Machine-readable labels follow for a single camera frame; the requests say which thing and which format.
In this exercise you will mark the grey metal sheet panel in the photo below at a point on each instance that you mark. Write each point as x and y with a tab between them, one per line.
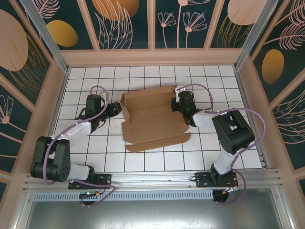
152	214

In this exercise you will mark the brown cardboard box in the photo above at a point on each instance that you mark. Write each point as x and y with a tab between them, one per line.
152	126

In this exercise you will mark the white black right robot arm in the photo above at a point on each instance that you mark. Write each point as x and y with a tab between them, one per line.
224	162

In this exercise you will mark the aluminium side rail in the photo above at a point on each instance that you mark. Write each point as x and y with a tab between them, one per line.
43	164
263	162

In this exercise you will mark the small circuit board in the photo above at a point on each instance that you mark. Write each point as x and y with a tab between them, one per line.
89	193

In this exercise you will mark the long aluminium mounting rail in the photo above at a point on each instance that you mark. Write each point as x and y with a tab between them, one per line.
152	177

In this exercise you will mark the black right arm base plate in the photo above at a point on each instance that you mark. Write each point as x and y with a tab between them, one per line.
202	181

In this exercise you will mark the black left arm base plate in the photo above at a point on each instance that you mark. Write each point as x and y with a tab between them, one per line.
104	179

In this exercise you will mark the aluminium frame post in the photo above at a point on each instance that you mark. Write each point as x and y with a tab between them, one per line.
250	38
51	45

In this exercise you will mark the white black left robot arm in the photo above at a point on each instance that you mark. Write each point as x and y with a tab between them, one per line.
76	130

